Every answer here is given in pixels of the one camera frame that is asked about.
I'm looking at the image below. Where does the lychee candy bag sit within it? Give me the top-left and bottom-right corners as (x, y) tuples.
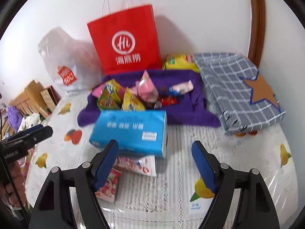
(95, 168), (122, 203)

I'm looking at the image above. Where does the green snack bag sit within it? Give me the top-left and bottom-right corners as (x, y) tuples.
(97, 94), (120, 111)

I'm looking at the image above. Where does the yellow snack packet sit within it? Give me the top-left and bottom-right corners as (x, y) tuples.
(121, 88), (146, 111)

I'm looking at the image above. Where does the red candy packet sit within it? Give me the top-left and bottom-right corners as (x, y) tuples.
(154, 96), (178, 109)

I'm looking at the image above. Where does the pink yellow snack bag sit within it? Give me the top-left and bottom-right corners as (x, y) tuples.
(92, 79), (126, 102)

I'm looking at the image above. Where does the small pink candy packet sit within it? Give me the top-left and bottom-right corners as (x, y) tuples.
(169, 80), (194, 96)

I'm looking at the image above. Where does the pink wafer packet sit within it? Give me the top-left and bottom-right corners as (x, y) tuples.
(130, 70), (159, 103)

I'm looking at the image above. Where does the left hand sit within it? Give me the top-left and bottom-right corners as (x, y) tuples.
(0, 162), (27, 208)

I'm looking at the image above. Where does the wooden side shelf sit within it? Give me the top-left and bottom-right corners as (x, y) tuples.
(1, 80), (49, 138)

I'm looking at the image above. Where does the white pink snack packet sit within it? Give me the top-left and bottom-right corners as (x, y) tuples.
(114, 155), (157, 177)

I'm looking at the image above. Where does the blue tissue pack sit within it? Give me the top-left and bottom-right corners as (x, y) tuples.
(89, 110), (167, 158)

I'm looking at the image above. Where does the purple towel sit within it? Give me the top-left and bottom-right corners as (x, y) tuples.
(77, 70), (221, 128)

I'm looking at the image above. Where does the grey checkered fabric box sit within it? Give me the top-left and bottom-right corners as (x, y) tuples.
(193, 53), (285, 135)

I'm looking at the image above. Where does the white Miniso plastic bag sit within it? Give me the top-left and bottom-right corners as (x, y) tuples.
(38, 27), (102, 94)

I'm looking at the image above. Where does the yellow snack bag behind towel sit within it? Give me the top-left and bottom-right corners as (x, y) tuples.
(162, 54), (199, 73)

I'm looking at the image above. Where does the red paper shopping bag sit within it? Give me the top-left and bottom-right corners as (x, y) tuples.
(87, 4), (162, 75)

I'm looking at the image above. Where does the brown door frame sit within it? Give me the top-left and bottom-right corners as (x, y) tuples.
(248, 0), (266, 68)

